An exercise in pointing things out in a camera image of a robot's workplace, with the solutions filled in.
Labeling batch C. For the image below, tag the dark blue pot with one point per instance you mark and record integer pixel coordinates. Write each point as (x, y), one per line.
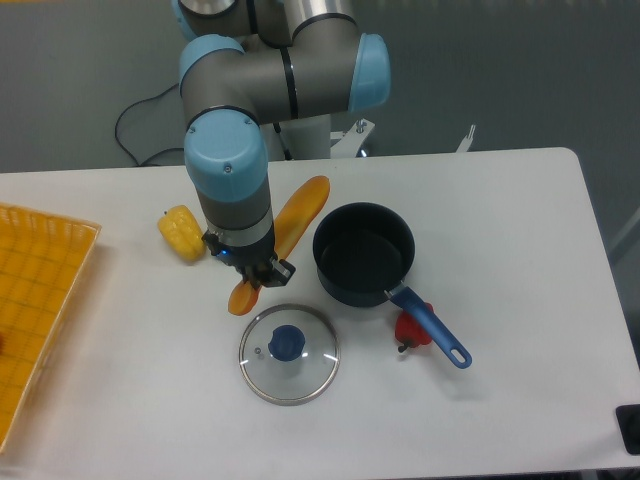
(363, 252)

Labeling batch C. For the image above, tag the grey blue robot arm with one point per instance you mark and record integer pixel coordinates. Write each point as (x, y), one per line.
(251, 63)

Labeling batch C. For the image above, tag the red bell pepper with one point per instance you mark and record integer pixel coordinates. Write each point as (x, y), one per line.
(409, 333)

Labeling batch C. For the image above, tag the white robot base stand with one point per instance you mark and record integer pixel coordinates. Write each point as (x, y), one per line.
(313, 138)

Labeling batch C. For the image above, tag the white bracket behind table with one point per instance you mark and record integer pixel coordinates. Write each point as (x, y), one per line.
(467, 141)

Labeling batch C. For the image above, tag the yellow woven basket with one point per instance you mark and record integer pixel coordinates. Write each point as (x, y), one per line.
(43, 256)

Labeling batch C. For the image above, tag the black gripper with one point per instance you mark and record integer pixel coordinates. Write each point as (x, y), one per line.
(270, 272)

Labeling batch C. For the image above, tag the yellow bell pepper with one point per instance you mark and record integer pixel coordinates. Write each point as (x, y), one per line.
(181, 231)

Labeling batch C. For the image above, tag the black object table edge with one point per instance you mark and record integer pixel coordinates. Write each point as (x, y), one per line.
(628, 417)

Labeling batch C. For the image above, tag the glass lid blue knob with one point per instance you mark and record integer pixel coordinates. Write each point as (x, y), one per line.
(289, 354)

